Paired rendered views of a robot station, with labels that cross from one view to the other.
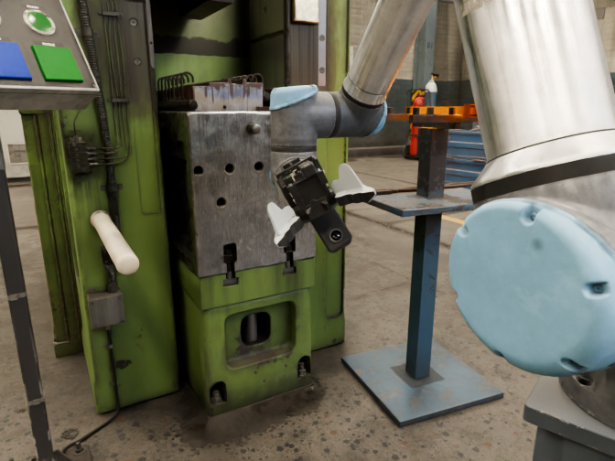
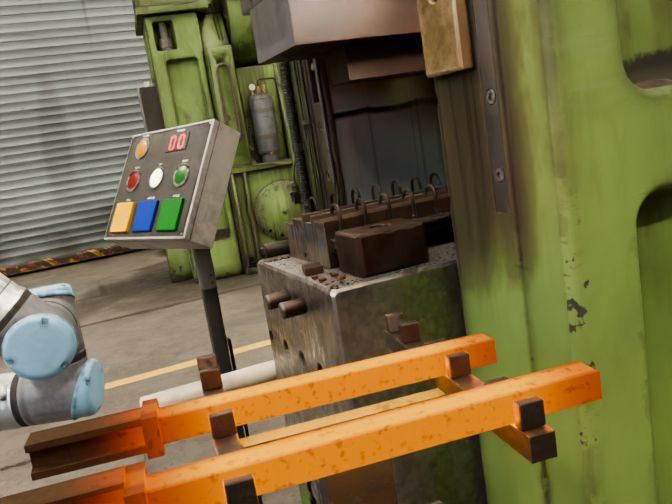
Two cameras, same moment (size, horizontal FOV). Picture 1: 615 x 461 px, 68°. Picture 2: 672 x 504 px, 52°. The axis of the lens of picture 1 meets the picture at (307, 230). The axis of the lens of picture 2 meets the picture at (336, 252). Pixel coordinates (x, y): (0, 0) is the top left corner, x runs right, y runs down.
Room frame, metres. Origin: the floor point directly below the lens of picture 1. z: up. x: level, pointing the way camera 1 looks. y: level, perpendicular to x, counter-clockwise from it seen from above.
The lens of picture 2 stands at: (1.53, -0.95, 1.13)
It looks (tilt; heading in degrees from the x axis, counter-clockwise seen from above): 10 degrees down; 98
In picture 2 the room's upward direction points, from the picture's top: 9 degrees counter-clockwise
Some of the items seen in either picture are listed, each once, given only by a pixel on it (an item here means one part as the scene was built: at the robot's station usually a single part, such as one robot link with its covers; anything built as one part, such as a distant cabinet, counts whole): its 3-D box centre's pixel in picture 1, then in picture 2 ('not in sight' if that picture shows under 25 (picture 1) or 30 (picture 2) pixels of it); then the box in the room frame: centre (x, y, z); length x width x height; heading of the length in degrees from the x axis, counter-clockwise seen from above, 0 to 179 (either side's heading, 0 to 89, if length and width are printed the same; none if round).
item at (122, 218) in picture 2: not in sight; (124, 218); (0.80, 0.61, 1.01); 0.07 x 0.05 x 0.07; 145
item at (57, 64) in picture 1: (57, 65); (171, 215); (0.97, 0.50, 1.01); 0.07 x 0.05 x 0.07; 145
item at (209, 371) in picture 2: (401, 111); (308, 348); (1.39, -0.28, 0.92); 0.23 x 0.06 x 0.02; 22
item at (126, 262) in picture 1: (112, 239); (239, 379); (1.06, 0.47, 0.62); 0.44 x 0.05 x 0.05; 30
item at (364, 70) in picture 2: (203, 0); (414, 56); (1.54, 0.32, 1.24); 0.30 x 0.07 x 0.06; 30
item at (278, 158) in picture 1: (294, 176); (60, 390); (0.91, 0.03, 0.79); 0.12 x 0.09 x 0.10; 9
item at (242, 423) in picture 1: (247, 405); not in sight; (1.27, 0.19, 0.01); 0.58 x 0.39 x 0.01; 120
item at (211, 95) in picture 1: (205, 96); (409, 215); (1.49, 0.32, 0.96); 0.42 x 0.20 x 0.09; 30
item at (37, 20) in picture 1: (39, 22); (181, 174); (0.99, 0.53, 1.09); 0.05 x 0.03 x 0.04; 120
